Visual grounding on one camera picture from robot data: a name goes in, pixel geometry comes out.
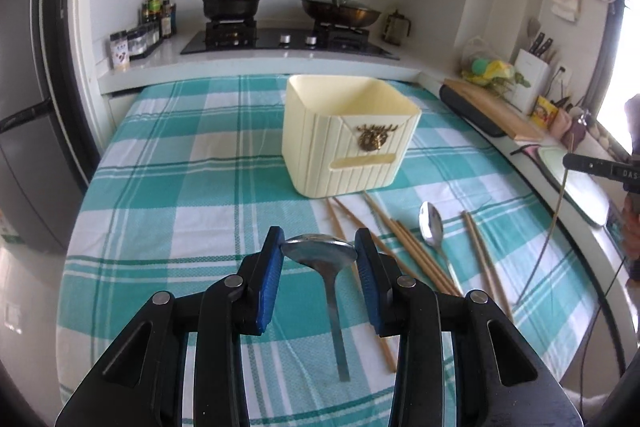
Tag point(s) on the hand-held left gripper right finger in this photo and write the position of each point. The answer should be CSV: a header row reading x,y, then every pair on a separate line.
x,y
370,287

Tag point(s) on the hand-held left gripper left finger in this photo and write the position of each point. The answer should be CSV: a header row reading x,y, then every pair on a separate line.
x,y
267,287

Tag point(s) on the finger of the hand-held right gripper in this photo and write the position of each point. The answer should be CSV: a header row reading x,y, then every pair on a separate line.
x,y
582,162

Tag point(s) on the wooden chopstick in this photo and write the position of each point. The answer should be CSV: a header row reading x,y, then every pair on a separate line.
x,y
475,242
411,247
428,257
347,212
488,257
334,217
382,212

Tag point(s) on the cream ribbed utensil holder box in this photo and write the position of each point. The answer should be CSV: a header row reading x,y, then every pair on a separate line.
x,y
325,147

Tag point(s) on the person's right hand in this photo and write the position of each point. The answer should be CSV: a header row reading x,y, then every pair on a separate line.
x,y
634,237

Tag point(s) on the light green cutting board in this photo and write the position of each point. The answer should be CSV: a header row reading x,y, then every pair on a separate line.
x,y
575,187

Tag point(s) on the purple container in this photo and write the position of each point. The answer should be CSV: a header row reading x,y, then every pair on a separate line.
x,y
579,127

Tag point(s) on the pink container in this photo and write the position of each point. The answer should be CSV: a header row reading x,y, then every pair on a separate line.
x,y
561,123

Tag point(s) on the yellow packet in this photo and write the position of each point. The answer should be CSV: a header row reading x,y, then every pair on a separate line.
x,y
543,112

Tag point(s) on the white knife block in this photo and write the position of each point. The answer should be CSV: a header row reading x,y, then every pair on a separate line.
x,y
530,82

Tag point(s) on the wooden cutting board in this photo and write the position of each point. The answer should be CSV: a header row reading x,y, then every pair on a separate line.
x,y
500,109

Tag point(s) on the teal checkered tablecloth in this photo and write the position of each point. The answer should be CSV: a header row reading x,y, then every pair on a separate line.
x,y
175,207

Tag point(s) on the black plastic tray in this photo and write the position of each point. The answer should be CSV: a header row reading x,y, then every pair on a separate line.
x,y
465,109

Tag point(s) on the plastic bag with sponges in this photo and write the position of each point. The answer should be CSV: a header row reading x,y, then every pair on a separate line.
x,y
492,69

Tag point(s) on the black gas hob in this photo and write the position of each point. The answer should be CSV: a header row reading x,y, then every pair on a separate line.
x,y
270,41

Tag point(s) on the dark metal wok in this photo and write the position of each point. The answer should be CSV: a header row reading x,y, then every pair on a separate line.
x,y
345,18

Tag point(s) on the grey refrigerator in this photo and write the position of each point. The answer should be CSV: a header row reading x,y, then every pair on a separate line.
x,y
30,157

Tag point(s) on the black spice jar rack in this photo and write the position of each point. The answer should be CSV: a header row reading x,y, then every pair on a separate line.
x,y
145,43

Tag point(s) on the black clay pot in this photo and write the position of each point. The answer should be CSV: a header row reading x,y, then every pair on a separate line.
x,y
230,7

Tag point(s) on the dark sauce bottle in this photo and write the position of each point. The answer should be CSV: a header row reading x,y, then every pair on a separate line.
x,y
168,19

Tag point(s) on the green label sauce bottle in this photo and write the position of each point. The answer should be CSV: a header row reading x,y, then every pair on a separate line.
x,y
151,7

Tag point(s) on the white wall socket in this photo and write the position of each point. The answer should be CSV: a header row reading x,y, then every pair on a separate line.
x,y
561,72

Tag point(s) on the white wall switch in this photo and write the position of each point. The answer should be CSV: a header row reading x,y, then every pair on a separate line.
x,y
13,317

